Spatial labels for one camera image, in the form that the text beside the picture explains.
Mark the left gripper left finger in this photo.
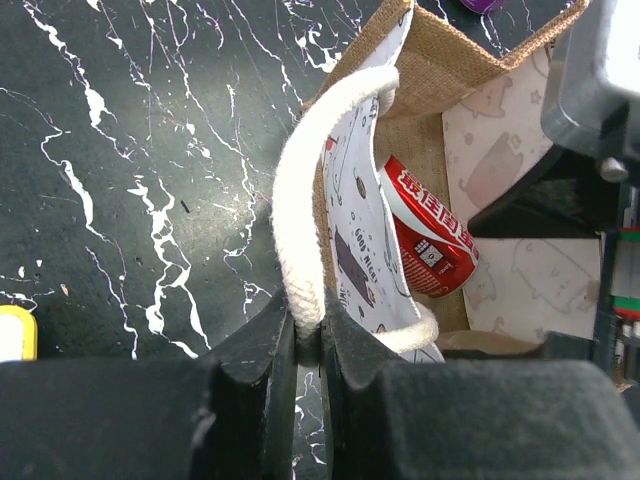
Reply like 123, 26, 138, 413
1, 293, 297, 479

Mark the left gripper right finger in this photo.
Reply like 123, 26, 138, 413
321, 295, 639, 479

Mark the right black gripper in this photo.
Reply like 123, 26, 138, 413
470, 1, 639, 380

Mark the small whiteboard yellow frame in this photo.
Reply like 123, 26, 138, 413
0, 305, 38, 362

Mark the brown canvas tote bag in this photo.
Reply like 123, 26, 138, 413
271, 1, 600, 365

